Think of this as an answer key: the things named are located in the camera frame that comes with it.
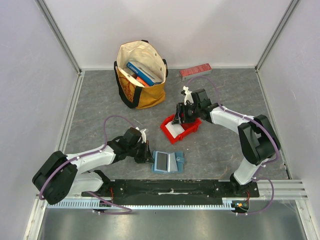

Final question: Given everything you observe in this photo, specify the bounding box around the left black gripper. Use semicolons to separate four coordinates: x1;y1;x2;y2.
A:
127;140;155;165

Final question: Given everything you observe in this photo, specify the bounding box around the dark credit card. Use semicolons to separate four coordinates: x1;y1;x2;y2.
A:
155;152;168;171

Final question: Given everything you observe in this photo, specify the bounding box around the white cards stack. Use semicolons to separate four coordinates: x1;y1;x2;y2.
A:
165;121;185;139

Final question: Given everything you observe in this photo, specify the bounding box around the red plastic bin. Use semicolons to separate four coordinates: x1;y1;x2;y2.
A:
160;114;202;145

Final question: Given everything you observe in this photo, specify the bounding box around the blue leather card holder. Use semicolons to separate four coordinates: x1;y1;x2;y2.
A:
151;151;185;174

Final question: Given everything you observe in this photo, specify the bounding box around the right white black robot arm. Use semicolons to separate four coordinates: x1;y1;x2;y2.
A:
171;86;281;197

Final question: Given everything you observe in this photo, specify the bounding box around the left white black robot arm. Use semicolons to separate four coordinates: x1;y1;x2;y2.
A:
32;127;154;205

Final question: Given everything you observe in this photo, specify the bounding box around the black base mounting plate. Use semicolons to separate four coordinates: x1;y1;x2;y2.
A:
94;179;260;199

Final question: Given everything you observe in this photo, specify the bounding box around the red rectangular carton box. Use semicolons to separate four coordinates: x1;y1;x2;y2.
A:
180;63;212;81

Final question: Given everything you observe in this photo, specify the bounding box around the orange book in bag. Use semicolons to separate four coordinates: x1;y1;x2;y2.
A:
136;76;149;87

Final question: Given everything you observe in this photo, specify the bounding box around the blue book in bag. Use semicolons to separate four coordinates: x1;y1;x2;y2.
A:
126;61;156;87

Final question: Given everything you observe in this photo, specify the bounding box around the yellow canvas tote bag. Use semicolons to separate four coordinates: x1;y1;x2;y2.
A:
114;40;168;109

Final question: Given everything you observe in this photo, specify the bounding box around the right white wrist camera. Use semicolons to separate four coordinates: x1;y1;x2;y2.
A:
181;86;194;106

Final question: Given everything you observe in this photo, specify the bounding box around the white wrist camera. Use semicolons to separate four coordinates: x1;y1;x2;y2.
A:
135;127;148;143
181;86;194;106

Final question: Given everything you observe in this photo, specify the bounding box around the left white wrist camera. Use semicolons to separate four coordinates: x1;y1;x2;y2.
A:
135;127;148;143

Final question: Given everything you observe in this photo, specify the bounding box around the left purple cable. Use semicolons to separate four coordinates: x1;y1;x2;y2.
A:
39;115;138;216

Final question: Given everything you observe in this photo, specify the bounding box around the grey slotted cable duct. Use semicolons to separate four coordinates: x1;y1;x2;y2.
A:
46;198;240;211

